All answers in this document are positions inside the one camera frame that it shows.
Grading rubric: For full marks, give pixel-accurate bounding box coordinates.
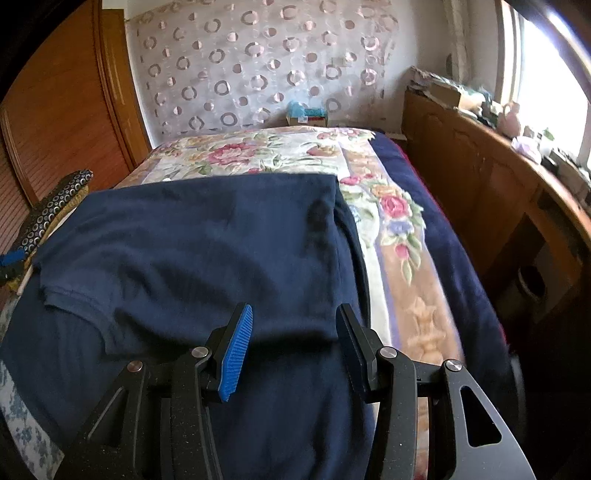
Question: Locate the window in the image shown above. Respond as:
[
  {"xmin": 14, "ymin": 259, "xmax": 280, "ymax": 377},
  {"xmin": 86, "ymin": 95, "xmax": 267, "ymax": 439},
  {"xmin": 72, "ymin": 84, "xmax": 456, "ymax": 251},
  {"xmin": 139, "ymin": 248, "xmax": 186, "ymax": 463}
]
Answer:
[{"xmin": 496, "ymin": 0, "xmax": 591, "ymax": 171}]

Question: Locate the dark trash bin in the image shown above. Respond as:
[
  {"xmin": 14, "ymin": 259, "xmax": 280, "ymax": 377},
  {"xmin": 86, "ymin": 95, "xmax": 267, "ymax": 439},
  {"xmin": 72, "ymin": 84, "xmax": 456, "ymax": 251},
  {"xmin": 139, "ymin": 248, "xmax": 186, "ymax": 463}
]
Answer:
[{"xmin": 517, "ymin": 265, "xmax": 549, "ymax": 302}]

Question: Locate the dark circle-patterned pillow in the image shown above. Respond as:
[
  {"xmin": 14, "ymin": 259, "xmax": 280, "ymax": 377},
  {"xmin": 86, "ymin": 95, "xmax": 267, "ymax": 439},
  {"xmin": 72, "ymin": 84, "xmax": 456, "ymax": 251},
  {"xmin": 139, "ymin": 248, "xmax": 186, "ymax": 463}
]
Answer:
[{"xmin": 11, "ymin": 171, "xmax": 95, "ymax": 257}]

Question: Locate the pink vase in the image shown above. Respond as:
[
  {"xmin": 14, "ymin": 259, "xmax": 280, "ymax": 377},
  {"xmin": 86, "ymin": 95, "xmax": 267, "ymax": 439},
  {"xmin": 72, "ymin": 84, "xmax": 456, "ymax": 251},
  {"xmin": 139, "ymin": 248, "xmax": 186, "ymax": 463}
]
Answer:
[{"xmin": 501, "ymin": 102, "xmax": 522, "ymax": 139}]

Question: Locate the blue floral bed sheet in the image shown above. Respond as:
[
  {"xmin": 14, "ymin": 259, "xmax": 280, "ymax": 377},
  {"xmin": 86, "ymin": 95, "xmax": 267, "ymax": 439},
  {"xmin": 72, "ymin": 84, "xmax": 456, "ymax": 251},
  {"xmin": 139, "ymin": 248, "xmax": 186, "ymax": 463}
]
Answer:
[{"xmin": 0, "ymin": 360, "xmax": 65, "ymax": 480}]

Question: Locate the open cardboard box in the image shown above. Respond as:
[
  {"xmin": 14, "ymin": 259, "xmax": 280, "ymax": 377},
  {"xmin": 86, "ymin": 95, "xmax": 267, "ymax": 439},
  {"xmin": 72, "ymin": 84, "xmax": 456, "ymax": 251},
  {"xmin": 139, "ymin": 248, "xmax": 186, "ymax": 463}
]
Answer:
[{"xmin": 431, "ymin": 80, "xmax": 467, "ymax": 110}]

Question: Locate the sheer circle-patterned curtain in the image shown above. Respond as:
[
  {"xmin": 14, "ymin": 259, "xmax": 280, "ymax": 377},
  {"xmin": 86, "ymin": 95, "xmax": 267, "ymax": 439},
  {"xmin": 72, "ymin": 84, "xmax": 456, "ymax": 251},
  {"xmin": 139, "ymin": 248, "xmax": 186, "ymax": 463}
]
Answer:
[{"xmin": 124, "ymin": 0, "xmax": 400, "ymax": 148}]

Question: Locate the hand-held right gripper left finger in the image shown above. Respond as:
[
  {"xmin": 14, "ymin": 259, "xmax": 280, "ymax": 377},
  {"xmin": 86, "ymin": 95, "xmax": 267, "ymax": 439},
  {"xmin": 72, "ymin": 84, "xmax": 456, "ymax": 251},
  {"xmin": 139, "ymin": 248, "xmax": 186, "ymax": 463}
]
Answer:
[{"xmin": 53, "ymin": 302, "xmax": 254, "ymax": 480}]

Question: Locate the navy printed t-shirt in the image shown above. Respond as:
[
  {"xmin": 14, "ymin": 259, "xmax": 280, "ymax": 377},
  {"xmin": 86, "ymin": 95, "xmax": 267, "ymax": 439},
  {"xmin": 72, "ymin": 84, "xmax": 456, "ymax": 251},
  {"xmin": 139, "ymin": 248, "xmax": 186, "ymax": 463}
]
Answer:
[{"xmin": 0, "ymin": 173, "xmax": 375, "ymax": 480}]

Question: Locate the wooden cabinet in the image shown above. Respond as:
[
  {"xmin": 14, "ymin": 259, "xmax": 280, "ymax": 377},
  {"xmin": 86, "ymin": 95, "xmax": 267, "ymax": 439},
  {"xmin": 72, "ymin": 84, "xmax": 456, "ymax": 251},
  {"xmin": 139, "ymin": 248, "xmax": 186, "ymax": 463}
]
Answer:
[{"xmin": 402, "ymin": 88, "xmax": 591, "ymax": 333}]

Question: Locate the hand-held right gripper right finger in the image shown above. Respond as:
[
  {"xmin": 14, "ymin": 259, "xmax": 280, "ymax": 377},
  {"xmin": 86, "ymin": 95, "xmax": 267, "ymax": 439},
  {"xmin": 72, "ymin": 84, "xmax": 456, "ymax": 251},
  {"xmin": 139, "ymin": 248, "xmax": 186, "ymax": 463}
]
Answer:
[{"xmin": 336, "ymin": 303, "xmax": 539, "ymax": 480}]

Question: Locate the pink plastic bag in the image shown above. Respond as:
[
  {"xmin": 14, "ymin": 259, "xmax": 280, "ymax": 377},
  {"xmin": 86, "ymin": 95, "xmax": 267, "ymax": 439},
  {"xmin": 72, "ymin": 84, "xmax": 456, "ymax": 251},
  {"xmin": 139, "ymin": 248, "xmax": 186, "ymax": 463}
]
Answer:
[{"xmin": 512, "ymin": 136, "xmax": 543, "ymax": 163}]

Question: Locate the wooden louvered wardrobe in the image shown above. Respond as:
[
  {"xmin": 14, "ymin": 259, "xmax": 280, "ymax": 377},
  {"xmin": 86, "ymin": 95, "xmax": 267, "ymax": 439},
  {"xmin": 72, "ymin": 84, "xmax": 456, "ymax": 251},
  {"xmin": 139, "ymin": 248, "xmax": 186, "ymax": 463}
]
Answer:
[{"xmin": 0, "ymin": 0, "xmax": 153, "ymax": 259}]

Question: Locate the floral bedspread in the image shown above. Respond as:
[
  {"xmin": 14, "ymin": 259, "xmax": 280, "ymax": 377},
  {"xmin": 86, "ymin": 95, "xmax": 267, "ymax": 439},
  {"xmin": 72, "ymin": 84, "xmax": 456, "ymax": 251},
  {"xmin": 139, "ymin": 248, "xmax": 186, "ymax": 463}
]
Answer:
[{"xmin": 113, "ymin": 127, "xmax": 467, "ymax": 370}]

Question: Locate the patterned window curtain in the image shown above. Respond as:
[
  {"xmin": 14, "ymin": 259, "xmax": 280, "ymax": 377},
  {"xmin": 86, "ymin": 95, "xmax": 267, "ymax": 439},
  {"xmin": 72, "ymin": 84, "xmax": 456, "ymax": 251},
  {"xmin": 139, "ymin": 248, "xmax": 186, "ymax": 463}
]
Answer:
[{"xmin": 441, "ymin": 0, "xmax": 468, "ymax": 81}]

